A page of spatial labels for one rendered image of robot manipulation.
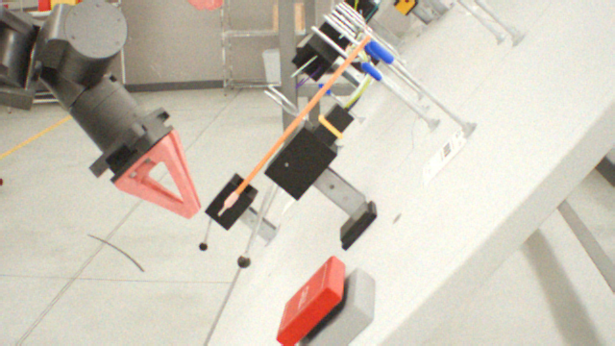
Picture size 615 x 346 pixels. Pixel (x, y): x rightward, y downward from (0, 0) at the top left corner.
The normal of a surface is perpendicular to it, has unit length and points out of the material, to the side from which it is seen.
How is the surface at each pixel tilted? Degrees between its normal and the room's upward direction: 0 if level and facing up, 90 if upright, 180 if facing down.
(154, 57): 90
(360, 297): 42
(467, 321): 0
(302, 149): 87
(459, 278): 90
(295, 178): 87
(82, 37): 62
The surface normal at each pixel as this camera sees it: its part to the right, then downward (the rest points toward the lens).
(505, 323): -0.04, -0.96
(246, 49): -0.07, 0.28
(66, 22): 0.49, -0.27
